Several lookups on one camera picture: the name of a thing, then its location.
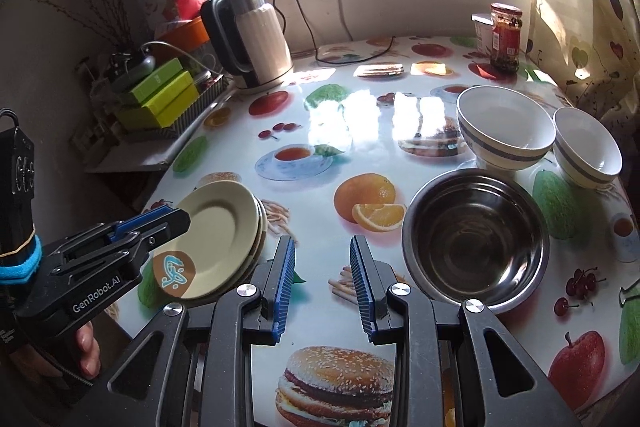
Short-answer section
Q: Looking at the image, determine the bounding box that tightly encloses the person's left hand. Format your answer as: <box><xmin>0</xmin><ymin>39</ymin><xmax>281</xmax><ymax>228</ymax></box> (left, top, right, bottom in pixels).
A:
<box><xmin>10</xmin><ymin>322</ymin><xmax>101</xmax><ymax>381</ymax></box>

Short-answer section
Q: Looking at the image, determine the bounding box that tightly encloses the black power cable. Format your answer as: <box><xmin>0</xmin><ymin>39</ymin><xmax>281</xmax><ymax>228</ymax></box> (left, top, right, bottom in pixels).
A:
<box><xmin>269</xmin><ymin>0</ymin><xmax>396</xmax><ymax>67</ymax></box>

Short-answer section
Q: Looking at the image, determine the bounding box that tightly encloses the upper green box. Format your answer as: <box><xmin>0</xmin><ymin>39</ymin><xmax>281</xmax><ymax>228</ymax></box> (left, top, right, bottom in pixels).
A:
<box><xmin>120</xmin><ymin>57</ymin><xmax>183</xmax><ymax>105</ymax></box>

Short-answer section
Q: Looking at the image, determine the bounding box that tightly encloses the fruit print curtain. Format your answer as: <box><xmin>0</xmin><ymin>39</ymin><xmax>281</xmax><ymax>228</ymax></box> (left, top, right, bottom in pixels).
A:
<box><xmin>527</xmin><ymin>0</ymin><xmax>639</xmax><ymax>143</ymax></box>

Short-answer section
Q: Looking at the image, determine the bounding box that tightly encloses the orange bowl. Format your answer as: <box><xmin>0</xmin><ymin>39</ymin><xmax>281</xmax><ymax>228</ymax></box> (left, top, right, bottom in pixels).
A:
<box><xmin>155</xmin><ymin>16</ymin><xmax>209</xmax><ymax>52</ymax></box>

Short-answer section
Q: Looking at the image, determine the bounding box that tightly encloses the beige plate with brown logo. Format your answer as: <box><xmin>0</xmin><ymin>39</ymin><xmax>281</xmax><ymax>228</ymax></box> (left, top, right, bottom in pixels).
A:
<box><xmin>152</xmin><ymin>180</ymin><xmax>259</xmax><ymax>300</ymax></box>

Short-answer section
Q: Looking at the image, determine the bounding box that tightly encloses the white covered side shelf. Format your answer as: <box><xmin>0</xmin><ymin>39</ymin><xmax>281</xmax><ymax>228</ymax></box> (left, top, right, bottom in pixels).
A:
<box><xmin>85</xmin><ymin>127</ymin><xmax>195</xmax><ymax>174</ymax></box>

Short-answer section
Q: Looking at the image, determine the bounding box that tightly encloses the white plastic cup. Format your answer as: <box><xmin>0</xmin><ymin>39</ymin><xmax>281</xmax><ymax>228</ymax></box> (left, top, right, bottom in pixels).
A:
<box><xmin>472</xmin><ymin>13</ymin><xmax>494</xmax><ymax>56</ymax></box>

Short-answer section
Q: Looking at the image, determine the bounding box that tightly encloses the chevron patterned tray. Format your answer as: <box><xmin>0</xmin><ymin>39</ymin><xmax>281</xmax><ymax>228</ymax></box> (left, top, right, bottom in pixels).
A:
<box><xmin>117</xmin><ymin>74</ymin><xmax>231</xmax><ymax>143</ymax></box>

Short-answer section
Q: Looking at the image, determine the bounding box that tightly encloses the white black electric kettle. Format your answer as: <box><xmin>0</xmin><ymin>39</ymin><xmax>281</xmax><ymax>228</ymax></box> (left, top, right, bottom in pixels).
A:
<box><xmin>200</xmin><ymin>0</ymin><xmax>293</xmax><ymax>92</ymax></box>

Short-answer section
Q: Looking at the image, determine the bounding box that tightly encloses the stainless steel bowl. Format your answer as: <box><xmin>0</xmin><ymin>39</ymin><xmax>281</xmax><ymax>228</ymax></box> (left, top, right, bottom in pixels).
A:
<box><xmin>401</xmin><ymin>168</ymin><xmax>550</xmax><ymax>314</ymax></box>

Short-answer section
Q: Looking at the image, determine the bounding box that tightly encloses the red chili sauce jar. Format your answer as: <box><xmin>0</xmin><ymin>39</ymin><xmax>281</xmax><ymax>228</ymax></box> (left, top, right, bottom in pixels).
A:
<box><xmin>490</xmin><ymin>2</ymin><xmax>523</xmax><ymax>74</ymax></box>

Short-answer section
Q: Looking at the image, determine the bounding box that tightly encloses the lime green box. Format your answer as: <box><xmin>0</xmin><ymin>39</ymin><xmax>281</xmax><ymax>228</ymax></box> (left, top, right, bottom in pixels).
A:
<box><xmin>116</xmin><ymin>70</ymin><xmax>198</xmax><ymax>131</ymax></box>

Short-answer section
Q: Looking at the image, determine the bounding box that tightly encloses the white bowl blue stripe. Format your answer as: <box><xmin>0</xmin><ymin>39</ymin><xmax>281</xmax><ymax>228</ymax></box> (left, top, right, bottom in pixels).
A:
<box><xmin>457</xmin><ymin>86</ymin><xmax>556</xmax><ymax>171</ymax></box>

